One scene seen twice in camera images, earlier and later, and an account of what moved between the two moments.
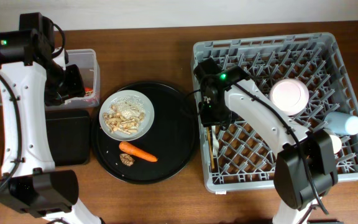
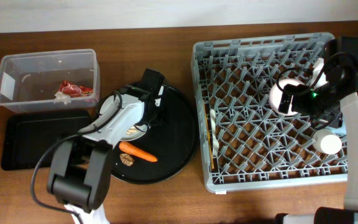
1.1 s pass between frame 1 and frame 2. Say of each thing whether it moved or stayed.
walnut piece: stayed
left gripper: moved
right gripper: moved
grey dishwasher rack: stayed
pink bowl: stayed
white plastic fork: stayed
